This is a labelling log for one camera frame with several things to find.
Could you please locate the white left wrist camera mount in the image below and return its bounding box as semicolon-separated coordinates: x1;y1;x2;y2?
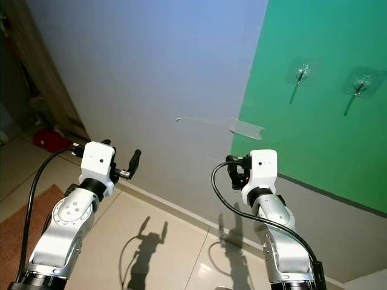
82;141;117;182

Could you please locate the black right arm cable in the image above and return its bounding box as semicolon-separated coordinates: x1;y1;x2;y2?
210;156;327;285

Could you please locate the red floor item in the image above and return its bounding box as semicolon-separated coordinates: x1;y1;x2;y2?
33;127;72;153

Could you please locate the green wall board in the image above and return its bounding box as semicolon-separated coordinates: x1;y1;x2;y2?
231;0;387;214

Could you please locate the clear tape strip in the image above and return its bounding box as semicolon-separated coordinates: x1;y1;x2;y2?
177;117;266;141

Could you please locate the wooden door frame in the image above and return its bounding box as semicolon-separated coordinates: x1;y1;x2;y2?
6;0;89;141

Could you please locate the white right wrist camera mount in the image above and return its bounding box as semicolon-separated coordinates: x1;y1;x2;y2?
242;149;278;191

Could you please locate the clear adhesive wall hook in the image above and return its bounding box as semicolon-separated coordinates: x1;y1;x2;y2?
342;66;385;98
285;59;321;87

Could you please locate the brown floor mat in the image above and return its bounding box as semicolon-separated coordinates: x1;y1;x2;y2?
0;184;59;290

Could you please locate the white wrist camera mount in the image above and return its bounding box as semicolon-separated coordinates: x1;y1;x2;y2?
242;149;278;191
82;141;117;182

